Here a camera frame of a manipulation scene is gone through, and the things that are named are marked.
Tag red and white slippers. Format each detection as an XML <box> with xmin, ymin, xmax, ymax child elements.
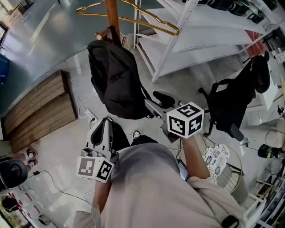
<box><xmin>25</xmin><ymin>148</ymin><xmax>39</xmax><ymax>167</ymax></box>

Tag dark phone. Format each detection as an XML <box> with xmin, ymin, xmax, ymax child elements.
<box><xmin>177</xmin><ymin>160</ymin><xmax>190</xmax><ymax>181</ymax></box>

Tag black round padded seat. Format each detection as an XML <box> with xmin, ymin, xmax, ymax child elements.
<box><xmin>0</xmin><ymin>157</ymin><xmax>29</xmax><ymax>192</ymax></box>

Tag white power strip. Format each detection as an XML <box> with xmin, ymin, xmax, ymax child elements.
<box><xmin>77</xmin><ymin>108</ymin><xmax>98</xmax><ymax>123</ymax></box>

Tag wooden coat rack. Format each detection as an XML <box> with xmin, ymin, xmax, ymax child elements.
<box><xmin>94</xmin><ymin>0</ymin><xmax>122</xmax><ymax>46</ymax></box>

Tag person's left forearm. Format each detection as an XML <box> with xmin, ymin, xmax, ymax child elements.
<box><xmin>93</xmin><ymin>178</ymin><xmax>112</xmax><ymax>215</ymax></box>

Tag cardboard box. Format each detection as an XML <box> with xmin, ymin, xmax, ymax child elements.
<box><xmin>1</xmin><ymin>8</ymin><xmax>24</xmax><ymax>28</ymax></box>

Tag black office chair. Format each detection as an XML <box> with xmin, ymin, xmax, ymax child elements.
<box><xmin>197</xmin><ymin>50</ymin><xmax>271</xmax><ymax>142</ymax></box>

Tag black and green helmet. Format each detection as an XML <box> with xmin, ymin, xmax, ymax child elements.
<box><xmin>257</xmin><ymin>143</ymin><xmax>285</xmax><ymax>160</ymax></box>

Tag white metal shelf rack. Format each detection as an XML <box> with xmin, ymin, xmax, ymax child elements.
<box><xmin>133</xmin><ymin>0</ymin><xmax>280</xmax><ymax>83</ymax></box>

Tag black backpack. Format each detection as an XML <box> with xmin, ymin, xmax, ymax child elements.
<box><xmin>87</xmin><ymin>25</ymin><xmax>155</xmax><ymax>120</ymax></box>

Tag person's right forearm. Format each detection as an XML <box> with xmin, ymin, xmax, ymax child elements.
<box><xmin>181</xmin><ymin>134</ymin><xmax>212</xmax><ymax>181</ymax></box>

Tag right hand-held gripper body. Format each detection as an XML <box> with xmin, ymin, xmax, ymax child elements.
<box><xmin>159</xmin><ymin>98</ymin><xmax>205</xmax><ymax>143</ymax></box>

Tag gold wire side table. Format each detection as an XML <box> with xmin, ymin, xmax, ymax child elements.
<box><xmin>217</xmin><ymin>146</ymin><xmax>249</xmax><ymax>207</ymax></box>

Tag thin black cable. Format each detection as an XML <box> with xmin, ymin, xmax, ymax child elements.
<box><xmin>39</xmin><ymin>170</ymin><xmax>95</xmax><ymax>207</ymax></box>

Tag floral patterned cushion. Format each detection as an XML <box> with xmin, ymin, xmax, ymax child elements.
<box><xmin>201</xmin><ymin>143</ymin><xmax>230</xmax><ymax>179</ymax></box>

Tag brown wooden crate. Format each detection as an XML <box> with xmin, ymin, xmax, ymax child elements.
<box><xmin>4</xmin><ymin>69</ymin><xmax>79</xmax><ymax>154</ymax></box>

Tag person's black trousers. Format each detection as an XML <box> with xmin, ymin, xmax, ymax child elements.
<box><xmin>110</xmin><ymin>121</ymin><xmax>159</xmax><ymax>148</ymax></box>

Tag blue bag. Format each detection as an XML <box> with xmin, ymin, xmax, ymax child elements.
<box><xmin>0</xmin><ymin>53</ymin><xmax>10</xmax><ymax>85</ymax></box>

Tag white power cable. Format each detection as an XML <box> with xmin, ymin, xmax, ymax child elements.
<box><xmin>66</xmin><ymin>73</ymin><xmax>96</xmax><ymax>112</ymax></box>

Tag gold metal clothes hanger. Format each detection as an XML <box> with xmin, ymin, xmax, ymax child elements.
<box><xmin>75</xmin><ymin>0</ymin><xmax>180</xmax><ymax>37</ymax></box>

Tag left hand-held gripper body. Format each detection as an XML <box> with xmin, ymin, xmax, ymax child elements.
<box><xmin>76</xmin><ymin>142</ymin><xmax>120</xmax><ymax>183</ymax></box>

